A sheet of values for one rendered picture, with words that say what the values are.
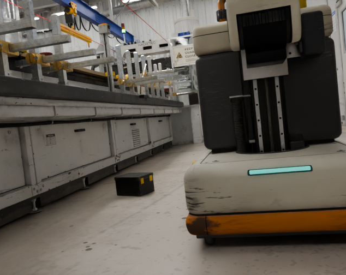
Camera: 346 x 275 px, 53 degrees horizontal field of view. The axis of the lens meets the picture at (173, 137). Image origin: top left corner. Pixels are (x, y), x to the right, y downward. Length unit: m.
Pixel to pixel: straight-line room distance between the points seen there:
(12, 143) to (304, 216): 1.50
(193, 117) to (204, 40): 4.26
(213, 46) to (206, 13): 11.00
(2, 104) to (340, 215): 1.35
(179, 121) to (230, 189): 4.76
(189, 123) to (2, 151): 4.21
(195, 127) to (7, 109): 4.30
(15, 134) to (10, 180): 0.25
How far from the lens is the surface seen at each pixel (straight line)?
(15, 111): 1.70
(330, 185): 1.14
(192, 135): 5.69
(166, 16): 12.69
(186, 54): 5.74
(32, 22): 1.36
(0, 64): 1.67
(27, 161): 2.09
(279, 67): 1.35
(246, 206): 1.14
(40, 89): 1.81
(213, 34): 1.46
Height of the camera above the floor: 0.44
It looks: 3 degrees down
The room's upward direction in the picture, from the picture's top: 6 degrees counter-clockwise
